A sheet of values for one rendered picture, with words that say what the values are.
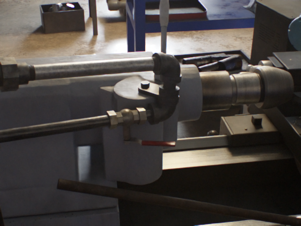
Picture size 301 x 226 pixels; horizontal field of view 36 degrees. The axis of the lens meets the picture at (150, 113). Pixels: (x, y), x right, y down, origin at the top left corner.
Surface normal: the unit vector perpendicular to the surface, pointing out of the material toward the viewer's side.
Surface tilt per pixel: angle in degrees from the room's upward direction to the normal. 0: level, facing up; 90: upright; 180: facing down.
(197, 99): 75
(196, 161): 0
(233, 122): 0
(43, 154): 70
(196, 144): 45
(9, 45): 0
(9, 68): 56
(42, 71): 63
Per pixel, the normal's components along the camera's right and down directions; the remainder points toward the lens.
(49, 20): 0.29, 0.47
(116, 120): 0.36, -0.05
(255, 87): 0.13, -0.04
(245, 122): 0.00, -0.88
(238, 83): 0.10, -0.33
